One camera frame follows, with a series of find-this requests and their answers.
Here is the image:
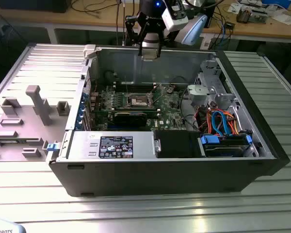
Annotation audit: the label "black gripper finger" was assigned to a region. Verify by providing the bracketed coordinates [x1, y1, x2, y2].
[156, 21, 166, 59]
[125, 12, 148, 57]

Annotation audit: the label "silver CPU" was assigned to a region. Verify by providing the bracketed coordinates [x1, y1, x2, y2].
[142, 50, 159, 61]

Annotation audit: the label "CPU socket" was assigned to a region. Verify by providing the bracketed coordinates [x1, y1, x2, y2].
[127, 92, 153, 109]

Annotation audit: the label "CPU cooler heat sink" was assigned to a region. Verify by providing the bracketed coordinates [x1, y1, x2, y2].
[236, 6, 252, 24]

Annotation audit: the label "pale grey case latch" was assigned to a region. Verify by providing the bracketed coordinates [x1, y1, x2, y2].
[83, 44, 103, 59]

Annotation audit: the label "wooden workbench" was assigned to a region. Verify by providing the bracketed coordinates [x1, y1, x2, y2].
[0, 0, 291, 46]

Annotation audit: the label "metal drive cage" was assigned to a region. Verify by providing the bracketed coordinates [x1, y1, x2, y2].
[186, 59, 241, 110]

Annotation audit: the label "green motherboard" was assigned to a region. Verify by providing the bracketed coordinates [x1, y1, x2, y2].
[91, 82, 197, 133]

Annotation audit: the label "black graphics card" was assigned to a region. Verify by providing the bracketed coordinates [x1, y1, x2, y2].
[94, 109, 148, 128]

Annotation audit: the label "grey metal box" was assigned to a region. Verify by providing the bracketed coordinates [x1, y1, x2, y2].
[251, 9, 268, 24]

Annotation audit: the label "black equipment case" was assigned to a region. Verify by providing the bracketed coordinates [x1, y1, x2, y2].
[0, 0, 69, 13]

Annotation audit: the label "hard disk blue carrier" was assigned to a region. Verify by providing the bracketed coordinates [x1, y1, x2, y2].
[198, 133, 254, 158]

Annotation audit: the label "blue cardboard box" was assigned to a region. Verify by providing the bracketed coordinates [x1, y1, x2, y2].
[261, 0, 291, 8]

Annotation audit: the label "grey parts rack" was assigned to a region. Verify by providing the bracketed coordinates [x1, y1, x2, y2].
[0, 84, 72, 164]

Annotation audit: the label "white paper sheets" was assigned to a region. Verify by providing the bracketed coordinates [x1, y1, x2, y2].
[271, 13, 291, 25]

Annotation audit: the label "silver power supply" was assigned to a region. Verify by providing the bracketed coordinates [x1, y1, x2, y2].
[56, 131, 161, 161]

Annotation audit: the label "blue plastic latch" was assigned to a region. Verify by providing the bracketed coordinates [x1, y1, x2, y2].
[46, 142, 61, 153]

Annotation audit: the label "black PC case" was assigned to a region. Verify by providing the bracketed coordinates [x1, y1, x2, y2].
[46, 43, 291, 198]

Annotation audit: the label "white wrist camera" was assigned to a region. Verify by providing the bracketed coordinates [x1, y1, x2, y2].
[161, 0, 189, 32]

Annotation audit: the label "thin blue cable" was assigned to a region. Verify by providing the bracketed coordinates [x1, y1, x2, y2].
[220, 14, 230, 46]

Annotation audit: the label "orange wire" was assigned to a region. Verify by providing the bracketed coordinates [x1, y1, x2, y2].
[205, 110, 215, 134]
[224, 111, 240, 135]

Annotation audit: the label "blue wire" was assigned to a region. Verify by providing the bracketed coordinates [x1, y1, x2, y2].
[211, 110, 231, 136]

